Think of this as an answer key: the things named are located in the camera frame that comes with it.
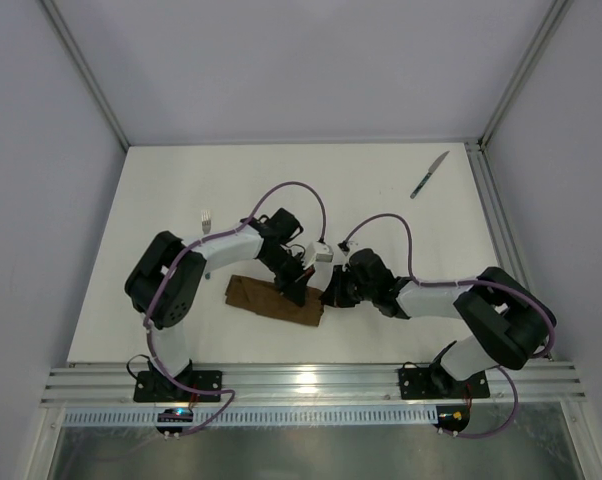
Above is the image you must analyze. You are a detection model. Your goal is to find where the brown cloth napkin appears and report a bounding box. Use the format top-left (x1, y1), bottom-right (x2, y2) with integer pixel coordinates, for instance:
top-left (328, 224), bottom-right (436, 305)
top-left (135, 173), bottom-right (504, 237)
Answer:
top-left (225, 275), bottom-right (324, 327)

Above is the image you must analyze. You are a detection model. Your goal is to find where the fork with green handle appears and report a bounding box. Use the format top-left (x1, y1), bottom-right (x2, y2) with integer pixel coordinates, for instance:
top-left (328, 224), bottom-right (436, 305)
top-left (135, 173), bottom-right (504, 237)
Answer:
top-left (201, 209), bottom-right (212, 235)

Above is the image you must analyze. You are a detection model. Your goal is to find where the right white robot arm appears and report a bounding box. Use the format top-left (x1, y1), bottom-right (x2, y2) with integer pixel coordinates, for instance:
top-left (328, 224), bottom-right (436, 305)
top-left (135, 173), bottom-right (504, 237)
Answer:
top-left (321, 249), bottom-right (556, 399)

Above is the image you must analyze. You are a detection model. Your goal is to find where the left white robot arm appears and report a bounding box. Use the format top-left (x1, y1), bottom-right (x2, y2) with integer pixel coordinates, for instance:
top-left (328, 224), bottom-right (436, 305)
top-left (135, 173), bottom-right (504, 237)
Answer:
top-left (124, 208), bottom-right (315, 403)

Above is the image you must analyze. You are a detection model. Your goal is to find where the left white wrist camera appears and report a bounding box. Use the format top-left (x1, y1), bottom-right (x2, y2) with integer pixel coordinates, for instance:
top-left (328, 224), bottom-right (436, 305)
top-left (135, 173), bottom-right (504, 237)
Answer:
top-left (303, 241), bottom-right (334, 268)

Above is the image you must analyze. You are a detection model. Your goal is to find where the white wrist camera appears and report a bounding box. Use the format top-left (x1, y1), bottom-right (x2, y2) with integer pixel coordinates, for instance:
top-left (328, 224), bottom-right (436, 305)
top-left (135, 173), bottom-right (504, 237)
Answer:
top-left (337, 240), bottom-right (356, 255)
top-left (303, 241), bottom-right (334, 268)

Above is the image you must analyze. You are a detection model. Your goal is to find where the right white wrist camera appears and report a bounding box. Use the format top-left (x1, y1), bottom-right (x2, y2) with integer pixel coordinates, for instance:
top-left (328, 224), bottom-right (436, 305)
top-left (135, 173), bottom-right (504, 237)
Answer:
top-left (337, 240), bottom-right (356, 255)

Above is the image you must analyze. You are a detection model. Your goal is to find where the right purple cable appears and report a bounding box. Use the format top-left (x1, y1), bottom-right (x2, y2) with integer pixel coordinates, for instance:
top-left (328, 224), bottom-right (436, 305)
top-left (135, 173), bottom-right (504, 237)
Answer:
top-left (339, 213), bottom-right (557, 440)

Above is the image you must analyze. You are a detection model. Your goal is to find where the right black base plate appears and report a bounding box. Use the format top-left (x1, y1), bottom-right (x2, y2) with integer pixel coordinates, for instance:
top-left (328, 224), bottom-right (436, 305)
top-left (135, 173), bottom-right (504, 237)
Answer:
top-left (397, 362), bottom-right (490, 400)

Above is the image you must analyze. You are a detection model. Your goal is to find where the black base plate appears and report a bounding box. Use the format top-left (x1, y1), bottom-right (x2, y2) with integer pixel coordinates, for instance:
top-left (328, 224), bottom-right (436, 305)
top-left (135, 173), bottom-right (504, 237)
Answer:
top-left (133, 368), bottom-right (224, 404)
top-left (397, 362), bottom-right (490, 400)

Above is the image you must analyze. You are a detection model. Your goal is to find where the knife with green handle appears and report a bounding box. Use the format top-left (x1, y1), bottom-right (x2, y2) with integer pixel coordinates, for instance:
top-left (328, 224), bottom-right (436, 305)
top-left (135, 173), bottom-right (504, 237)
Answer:
top-left (410, 151), bottom-right (450, 199)

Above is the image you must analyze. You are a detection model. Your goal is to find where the right side aluminium rail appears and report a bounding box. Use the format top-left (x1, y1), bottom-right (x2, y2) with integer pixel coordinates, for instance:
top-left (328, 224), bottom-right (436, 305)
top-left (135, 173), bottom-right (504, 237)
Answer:
top-left (465, 141), bottom-right (532, 291)

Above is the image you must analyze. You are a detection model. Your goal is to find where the slotted cable duct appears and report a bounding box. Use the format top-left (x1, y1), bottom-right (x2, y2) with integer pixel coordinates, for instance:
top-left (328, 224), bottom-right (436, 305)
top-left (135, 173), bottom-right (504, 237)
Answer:
top-left (62, 404), bottom-right (438, 428)

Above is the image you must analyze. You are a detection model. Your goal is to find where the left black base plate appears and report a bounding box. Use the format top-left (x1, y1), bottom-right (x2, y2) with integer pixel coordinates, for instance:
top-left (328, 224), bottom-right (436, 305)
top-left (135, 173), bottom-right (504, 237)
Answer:
top-left (133, 368), bottom-right (224, 404)

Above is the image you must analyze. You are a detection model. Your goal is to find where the aluminium mounting rail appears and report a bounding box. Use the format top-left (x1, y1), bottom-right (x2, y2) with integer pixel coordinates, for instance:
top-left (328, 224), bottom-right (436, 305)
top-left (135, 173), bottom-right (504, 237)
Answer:
top-left (41, 361), bottom-right (586, 407)

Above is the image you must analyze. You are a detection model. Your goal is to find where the right aluminium frame post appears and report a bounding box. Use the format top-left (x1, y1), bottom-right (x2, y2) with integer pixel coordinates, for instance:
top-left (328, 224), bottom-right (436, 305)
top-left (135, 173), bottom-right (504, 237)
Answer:
top-left (478, 0), bottom-right (573, 149)

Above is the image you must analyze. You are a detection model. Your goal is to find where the aluminium frame post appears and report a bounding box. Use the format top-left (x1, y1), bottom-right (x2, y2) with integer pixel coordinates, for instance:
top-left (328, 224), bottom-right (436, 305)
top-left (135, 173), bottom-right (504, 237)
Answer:
top-left (478, 0), bottom-right (573, 149)
top-left (37, 0), bottom-right (131, 152)

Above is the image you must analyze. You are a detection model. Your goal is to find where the left aluminium frame post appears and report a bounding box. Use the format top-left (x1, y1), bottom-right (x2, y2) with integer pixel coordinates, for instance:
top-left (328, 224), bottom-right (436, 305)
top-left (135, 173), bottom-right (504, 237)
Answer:
top-left (37, 0), bottom-right (131, 152)

